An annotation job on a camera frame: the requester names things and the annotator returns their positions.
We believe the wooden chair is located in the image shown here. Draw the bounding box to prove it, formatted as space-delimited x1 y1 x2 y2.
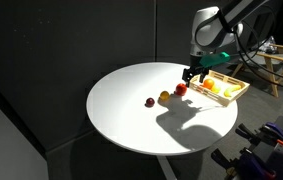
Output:
230 43 283 99

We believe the yellow lemon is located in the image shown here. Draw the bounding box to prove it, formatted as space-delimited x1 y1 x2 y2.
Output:
210 84 222 95

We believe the wooden tray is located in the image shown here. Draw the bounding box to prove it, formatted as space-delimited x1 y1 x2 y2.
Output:
188 69 251 108

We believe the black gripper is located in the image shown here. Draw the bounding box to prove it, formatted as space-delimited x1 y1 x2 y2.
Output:
181 63 212 88

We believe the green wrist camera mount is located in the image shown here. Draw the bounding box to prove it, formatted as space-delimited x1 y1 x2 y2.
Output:
198 51 231 68

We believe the clear plastic bag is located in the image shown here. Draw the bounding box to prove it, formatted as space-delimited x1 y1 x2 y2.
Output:
256 35 279 55

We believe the orange fruit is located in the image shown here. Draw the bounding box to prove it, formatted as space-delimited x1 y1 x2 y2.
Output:
202 78 216 90

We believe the purple clamp with orange trigger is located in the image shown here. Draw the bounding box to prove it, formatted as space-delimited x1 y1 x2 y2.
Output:
261 121 283 149

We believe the large red tomato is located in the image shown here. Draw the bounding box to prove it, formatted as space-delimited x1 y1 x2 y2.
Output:
174 82 189 97

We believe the dark purple plum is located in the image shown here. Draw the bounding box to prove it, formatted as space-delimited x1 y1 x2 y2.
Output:
145 97 156 108

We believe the white table leg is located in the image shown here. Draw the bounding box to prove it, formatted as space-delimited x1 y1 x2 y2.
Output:
156 155 179 180

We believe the large purple clamp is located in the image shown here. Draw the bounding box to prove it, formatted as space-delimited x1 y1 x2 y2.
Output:
210 147 278 180

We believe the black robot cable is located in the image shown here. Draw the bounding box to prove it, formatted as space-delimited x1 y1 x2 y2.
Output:
234 23 283 89
239 13 283 73

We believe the yellow banana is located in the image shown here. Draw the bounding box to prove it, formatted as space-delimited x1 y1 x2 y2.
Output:
223 84 243 98

